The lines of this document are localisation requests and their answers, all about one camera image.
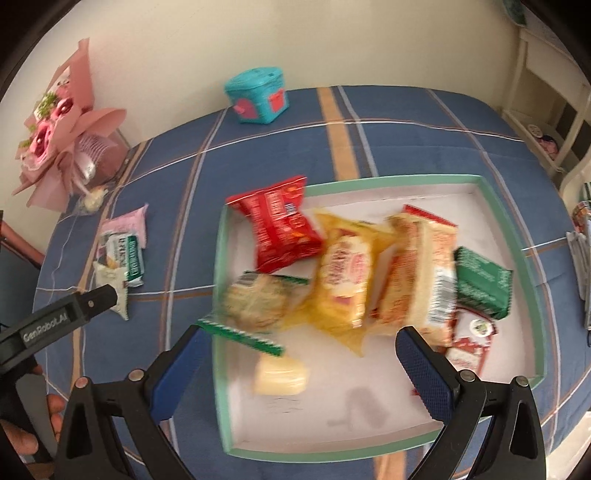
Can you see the pink flower bouquet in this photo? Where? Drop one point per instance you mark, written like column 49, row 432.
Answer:
column 60, row 115

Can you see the person's left hand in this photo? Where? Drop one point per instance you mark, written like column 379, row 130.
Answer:
column 32, row 468

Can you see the white wooden shelf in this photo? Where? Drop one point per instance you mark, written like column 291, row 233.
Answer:
column 531, row 55

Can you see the teal-rimmed white tray box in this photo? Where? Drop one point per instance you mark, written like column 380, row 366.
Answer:
column 369, row 406

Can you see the orange sandwich cake packet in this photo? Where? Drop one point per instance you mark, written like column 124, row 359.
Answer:
column 415, row 277

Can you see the brown wooden chair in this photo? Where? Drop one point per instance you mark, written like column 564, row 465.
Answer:
column 18, row 242

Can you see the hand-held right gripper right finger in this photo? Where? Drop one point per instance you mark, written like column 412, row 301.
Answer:
column 425, row 369

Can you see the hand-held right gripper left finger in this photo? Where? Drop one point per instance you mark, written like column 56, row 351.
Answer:
column 180, row 369

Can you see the yellow jelly cup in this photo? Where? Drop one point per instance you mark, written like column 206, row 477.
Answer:
column 279, row 376

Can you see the blue plaid tablecloth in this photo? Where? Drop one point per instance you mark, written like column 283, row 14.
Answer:
column 415, row 138

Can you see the small teal box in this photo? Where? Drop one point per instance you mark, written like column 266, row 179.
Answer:
column 256, row 94

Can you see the red and white biscuit packet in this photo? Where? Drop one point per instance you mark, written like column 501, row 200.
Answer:
column 471, row 337

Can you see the clear green-edged cake packet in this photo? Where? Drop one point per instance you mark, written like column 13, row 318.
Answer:
column 254, row 300

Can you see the white snack packet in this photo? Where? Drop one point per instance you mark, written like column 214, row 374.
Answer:
column 117, row 267

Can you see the green snack packet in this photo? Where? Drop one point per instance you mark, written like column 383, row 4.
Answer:
column 482, row 281

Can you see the red snack packet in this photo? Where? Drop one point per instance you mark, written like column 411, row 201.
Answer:
column 281, row 221

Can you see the yellow bread packet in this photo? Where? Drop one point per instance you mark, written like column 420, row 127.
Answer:
column 341, row 272

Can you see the pink snack packet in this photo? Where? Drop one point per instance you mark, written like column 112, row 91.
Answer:
column 134, row 224

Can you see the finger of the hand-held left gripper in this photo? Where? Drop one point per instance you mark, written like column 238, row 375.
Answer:
column 97, row 302

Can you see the small clear candy packet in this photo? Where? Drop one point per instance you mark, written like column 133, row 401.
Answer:
column 92, row 199

